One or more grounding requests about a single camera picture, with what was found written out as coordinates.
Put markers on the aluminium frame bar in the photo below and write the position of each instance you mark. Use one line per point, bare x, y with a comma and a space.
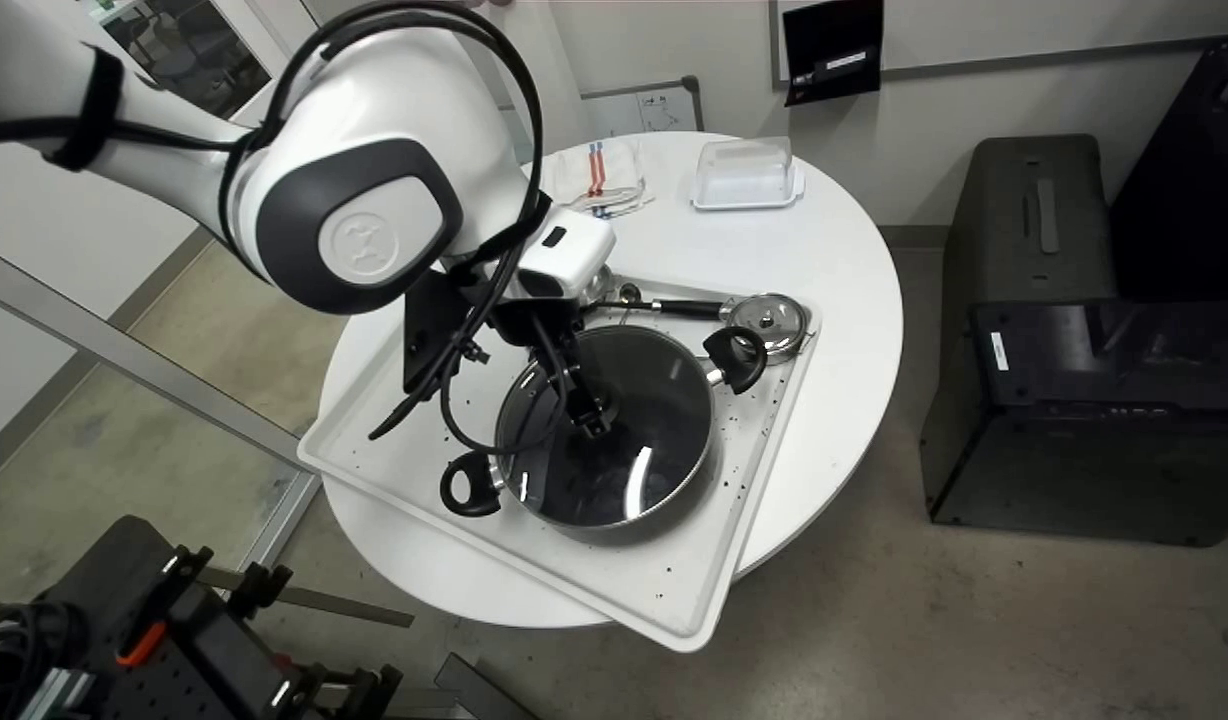
132, 354

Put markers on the white box on wrist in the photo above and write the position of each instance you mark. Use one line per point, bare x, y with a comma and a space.
571, 251

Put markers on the clear plastic container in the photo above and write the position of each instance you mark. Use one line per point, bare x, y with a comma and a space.
746, 179
613, 182

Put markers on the black marker holder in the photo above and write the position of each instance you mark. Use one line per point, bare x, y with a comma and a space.
832, 53

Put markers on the white plastic tray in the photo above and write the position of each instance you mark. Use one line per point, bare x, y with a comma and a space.
374, 462

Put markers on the black cabinet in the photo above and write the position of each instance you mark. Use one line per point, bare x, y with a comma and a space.
1038, 347

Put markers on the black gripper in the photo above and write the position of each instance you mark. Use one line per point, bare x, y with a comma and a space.
534, 320

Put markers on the black wrist mount plate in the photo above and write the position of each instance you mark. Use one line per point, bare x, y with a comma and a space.
437, 324

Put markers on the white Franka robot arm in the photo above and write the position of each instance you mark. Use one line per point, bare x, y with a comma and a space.
414, 122

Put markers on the black cooking pot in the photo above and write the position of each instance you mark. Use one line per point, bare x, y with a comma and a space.
469, 483

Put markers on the small leaning whiteboard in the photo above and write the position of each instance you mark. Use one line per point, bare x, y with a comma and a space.
656, 106

